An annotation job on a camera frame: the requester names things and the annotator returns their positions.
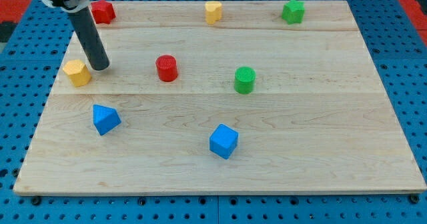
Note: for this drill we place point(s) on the red cylinder block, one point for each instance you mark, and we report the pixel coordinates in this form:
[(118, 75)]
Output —
[(166, 68)]

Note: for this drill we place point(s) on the blue cube block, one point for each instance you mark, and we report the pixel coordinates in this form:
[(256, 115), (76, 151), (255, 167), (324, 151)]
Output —
[(223, 141)]

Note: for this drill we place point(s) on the red star block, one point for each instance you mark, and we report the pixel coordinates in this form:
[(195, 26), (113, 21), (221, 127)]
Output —
[(102, 11)]

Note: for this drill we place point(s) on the yellow hexagon block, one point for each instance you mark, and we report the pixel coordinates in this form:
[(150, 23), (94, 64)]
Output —
[(77, 72)]

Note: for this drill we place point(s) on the wooden board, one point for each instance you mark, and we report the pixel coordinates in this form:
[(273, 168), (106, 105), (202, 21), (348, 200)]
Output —
[(318, 122)]

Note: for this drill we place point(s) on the yellow heart block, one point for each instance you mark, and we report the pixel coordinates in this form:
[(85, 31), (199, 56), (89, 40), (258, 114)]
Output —
[(213, 12)]

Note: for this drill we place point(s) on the green cylinder block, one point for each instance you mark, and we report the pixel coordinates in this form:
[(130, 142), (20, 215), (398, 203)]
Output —
[(244, 79)]

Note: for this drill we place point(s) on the blue triangular prism block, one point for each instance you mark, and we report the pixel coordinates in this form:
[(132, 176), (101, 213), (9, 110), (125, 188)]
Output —
[(105, 118)]

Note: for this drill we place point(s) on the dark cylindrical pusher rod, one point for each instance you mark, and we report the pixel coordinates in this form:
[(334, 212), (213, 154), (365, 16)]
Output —
[(86, 31)]

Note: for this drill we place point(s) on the green star block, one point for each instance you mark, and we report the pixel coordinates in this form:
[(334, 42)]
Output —
[(293, 12)]

